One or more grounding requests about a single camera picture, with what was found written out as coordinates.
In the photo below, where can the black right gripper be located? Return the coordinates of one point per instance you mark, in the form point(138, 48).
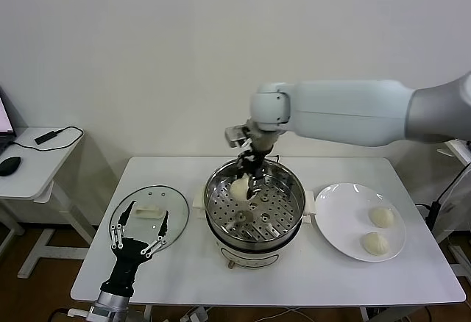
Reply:
point(254, 162)

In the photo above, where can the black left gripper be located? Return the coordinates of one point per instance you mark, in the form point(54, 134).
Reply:
point(127, 259)

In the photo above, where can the white steamed baozi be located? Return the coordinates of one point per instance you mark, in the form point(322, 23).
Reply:
point(382, 216)
point(239, 189)
point(373, 244)

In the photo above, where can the round glass pot lid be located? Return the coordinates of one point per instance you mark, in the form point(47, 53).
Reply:
point(176, 204)

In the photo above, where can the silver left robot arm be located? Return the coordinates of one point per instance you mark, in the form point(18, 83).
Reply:
point(110, 301)

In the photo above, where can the perforated steel steamer basket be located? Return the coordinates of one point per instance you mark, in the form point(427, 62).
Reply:
point(290, 204)

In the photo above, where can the white electric cooker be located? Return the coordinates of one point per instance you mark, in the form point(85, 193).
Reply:
point(250, 256)

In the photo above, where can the white table leg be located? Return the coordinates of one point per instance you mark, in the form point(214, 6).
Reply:
point(147, 314)
point(364, 314)

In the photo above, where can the white round plate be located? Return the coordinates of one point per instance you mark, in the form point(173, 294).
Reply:
point(346, 211)

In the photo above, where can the white power strip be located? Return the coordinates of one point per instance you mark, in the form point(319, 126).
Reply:
point(198, 315)

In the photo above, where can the white side table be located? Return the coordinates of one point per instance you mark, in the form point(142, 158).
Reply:
point(29, 175)

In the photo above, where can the black adapter box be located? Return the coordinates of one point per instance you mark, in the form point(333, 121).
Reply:
point(46, 138)

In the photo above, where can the black computer mouse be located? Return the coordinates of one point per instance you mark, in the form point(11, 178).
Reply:
point(9, 166)

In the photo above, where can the open laptop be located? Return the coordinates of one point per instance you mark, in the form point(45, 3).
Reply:
point(4, 116)

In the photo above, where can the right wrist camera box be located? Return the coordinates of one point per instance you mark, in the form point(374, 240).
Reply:
point(235, 134)

